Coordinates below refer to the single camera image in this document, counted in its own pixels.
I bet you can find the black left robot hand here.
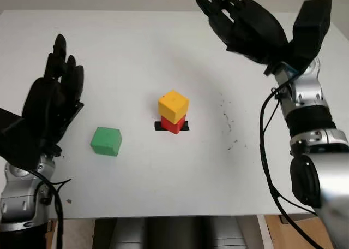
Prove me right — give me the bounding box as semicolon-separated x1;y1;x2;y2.
21;33;85;156

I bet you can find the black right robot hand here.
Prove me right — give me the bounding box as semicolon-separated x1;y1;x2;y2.
195;0;291;75

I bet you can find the green cube block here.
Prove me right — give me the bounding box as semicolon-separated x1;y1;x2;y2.
89;126;123;158

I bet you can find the yellow cube block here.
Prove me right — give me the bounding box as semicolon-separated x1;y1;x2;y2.
158;89;190;123

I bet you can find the red cube block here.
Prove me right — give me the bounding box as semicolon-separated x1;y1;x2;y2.
160;115;188;135

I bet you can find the black tape strip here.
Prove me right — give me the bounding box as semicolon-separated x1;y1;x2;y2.
154;121;190;133

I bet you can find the dark grey robot torso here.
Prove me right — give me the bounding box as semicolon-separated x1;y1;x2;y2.
92;216;258;249

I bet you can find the brown cardboard box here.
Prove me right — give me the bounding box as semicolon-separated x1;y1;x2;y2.
264;214;324;249

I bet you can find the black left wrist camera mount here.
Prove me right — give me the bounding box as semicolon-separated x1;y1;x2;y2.
0;108;62;171

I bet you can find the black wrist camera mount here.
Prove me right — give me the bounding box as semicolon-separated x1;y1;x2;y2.
280;0;333;73
0;108;62;171

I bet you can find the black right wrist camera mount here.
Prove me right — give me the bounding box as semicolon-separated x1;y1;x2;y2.
280;0;333;73

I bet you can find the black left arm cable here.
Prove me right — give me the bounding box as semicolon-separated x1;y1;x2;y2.
29;169;73;249

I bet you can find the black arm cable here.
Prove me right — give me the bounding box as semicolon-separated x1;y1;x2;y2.
29;169;73;249
259;84;328;249

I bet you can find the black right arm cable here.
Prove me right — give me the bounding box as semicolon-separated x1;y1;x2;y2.
259;84;328;249

